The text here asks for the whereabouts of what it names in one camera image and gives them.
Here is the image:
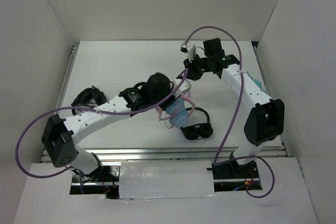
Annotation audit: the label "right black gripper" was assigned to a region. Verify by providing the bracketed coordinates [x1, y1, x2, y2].
[184, 52, 213, 80]

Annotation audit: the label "pink blue cat-ear headphones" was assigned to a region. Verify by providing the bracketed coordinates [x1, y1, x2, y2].
[155, 91, 196, 129]

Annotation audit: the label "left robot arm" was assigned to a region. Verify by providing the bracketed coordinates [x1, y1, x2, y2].
[41, 73, 191, 182]

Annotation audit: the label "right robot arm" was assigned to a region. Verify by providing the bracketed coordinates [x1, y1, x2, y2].
[181, 38, 285, 178]

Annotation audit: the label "black on-ear headphones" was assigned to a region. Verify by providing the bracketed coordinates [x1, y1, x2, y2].
[180, 107, 213, 141]

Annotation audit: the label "teal cat-ear headphones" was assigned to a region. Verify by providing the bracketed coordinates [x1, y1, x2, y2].
[251, 77, 264, 91]

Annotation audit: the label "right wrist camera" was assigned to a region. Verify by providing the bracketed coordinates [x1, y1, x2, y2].
[180, 42, 196, 62]

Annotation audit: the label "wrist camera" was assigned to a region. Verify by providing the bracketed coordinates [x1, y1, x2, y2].
[180, 42, 196, 62]
[172, 79, 192, 98]

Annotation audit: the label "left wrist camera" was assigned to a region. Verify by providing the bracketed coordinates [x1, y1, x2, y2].
[172, 79, 192, 98]

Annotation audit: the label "aluminium rail frame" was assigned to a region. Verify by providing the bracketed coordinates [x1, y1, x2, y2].
[39, 40, 292, 163]

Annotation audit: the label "black headphones with cable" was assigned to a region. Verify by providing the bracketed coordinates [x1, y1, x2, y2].
[71, 86, 107, 108]

